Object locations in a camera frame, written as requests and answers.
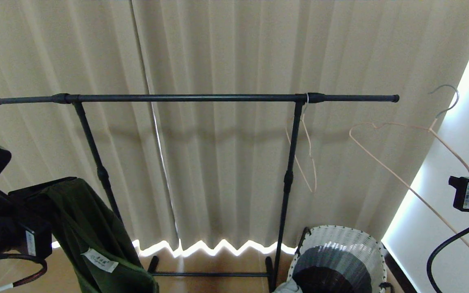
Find black clothes rack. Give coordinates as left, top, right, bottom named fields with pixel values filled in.
left=0, top=93, right=400, bottom=291

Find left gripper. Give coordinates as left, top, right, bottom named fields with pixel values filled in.
left=0, top=177, right=54, bottom=261

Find white laundry basket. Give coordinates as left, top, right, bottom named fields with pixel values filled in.
left=287, top=225, right=394, bottom=293

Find pink clothes hanger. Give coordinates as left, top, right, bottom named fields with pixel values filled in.
left=348, top=84, right=469, bottom=262
left=285, top=102, right=317, bottom=193

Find green printed t-shirt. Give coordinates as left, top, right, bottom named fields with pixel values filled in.
left=27, top=178, right=160, bottom=293

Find pale grey shorts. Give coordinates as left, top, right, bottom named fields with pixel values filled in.
left=273, top=281, right=304, bottom=293

